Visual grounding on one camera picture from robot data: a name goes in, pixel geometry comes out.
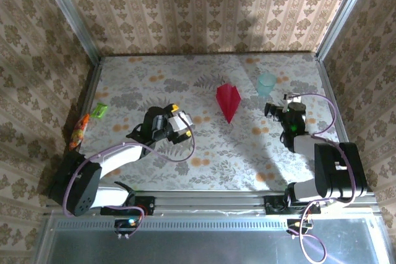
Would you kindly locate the aluminium corner post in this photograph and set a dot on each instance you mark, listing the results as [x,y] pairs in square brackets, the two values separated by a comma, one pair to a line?
[343,13]
[71,13]

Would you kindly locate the small connector board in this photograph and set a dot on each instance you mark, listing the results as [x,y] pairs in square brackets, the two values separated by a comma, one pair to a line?
[125,225]
[298,225]

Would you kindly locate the orange snack packet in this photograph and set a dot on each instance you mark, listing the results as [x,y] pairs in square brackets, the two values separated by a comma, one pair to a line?
[79,132]

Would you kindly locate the teal translucent plastic cup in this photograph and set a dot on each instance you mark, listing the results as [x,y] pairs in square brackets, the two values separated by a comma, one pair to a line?
[266,84]

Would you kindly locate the aluminium side rail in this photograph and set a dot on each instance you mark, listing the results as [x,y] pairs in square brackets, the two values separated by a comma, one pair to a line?
[328,91]
[92,84]

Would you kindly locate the grey vented metal panel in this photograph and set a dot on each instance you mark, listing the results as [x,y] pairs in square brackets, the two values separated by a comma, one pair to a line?
[201,245]

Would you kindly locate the small green plastic object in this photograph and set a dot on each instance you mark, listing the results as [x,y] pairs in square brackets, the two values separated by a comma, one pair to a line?
[99,111]

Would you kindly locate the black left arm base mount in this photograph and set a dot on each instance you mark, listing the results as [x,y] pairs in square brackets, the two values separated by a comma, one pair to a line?
[145,205]

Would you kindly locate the aluminium table rail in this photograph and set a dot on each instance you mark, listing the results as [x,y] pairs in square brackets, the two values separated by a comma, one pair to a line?
[210,200]

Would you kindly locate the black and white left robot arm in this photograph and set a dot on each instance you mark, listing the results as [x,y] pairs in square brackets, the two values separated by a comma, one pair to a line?
[92,177]

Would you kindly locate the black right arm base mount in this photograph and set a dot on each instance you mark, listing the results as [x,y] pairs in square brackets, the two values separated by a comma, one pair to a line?
[273,205]

